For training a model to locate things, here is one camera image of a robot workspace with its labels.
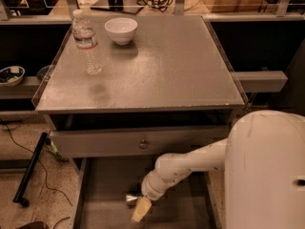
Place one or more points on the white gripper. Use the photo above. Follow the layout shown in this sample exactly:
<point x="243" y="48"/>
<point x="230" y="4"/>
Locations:
<point x="151" y="190"/>

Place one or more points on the silver redbull can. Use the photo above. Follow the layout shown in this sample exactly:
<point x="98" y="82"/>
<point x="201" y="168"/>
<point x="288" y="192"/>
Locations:
<point x="132" y="198"/>

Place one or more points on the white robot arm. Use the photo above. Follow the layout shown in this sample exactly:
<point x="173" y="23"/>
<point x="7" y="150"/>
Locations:
<point x="263" y="160"/>

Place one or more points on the middle grey open drawer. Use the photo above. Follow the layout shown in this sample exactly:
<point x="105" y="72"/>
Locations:
<point x="105" y="181"/>

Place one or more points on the round brass drawer knob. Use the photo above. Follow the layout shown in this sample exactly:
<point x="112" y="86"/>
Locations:
<point x="143" y="144"/>

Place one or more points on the top grey drawer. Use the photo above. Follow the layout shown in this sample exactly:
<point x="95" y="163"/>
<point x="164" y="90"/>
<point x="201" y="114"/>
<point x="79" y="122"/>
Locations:
<point x="125" y="142"/>

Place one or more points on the grey wooden drawer cabinet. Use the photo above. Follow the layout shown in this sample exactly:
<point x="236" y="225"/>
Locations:
<point x="174" y="73"/>

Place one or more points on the black bar on floor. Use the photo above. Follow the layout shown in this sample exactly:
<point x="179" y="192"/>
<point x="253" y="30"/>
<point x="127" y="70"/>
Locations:
<point x="19" y="196"/>

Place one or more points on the grey bench beam right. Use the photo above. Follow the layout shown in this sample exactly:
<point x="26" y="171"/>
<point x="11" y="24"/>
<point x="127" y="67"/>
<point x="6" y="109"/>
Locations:
<point x="261" y="82"/>

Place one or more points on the dark bowl on shelf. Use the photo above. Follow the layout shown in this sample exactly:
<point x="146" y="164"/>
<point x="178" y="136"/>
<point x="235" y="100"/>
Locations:
<point x="45" y="73"/>

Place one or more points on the white ceramic bowl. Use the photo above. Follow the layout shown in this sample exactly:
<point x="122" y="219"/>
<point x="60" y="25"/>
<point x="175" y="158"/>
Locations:
<point x="121" y="30"/>

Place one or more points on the white bowl with clutter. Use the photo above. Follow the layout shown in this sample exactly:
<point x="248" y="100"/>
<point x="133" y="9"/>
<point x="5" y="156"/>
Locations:
<point x="11" y="76"/>

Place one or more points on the clear plastic water bottle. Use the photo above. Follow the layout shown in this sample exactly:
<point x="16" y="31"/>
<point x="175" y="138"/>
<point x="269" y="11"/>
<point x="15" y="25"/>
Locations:
<point x="86" y="42"/>

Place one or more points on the black monitor stand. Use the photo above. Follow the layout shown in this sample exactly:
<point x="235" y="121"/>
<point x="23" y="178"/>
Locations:
<point x="123" y="6"/>

